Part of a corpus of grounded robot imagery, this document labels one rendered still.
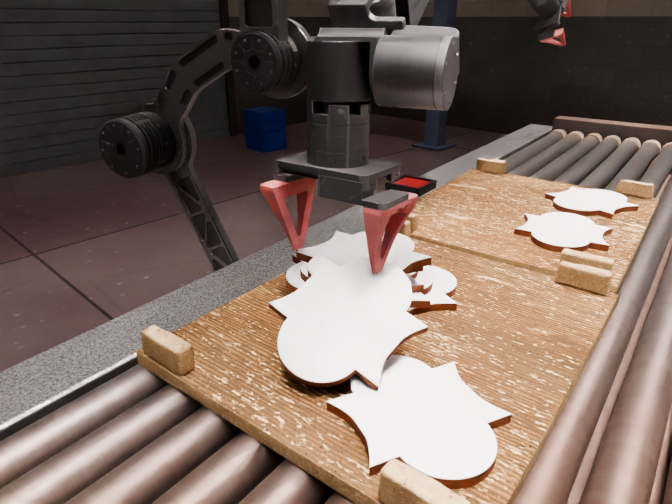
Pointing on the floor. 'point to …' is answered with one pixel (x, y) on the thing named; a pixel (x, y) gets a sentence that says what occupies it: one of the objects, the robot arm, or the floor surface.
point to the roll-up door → (77, 36)
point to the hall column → (445, 17)
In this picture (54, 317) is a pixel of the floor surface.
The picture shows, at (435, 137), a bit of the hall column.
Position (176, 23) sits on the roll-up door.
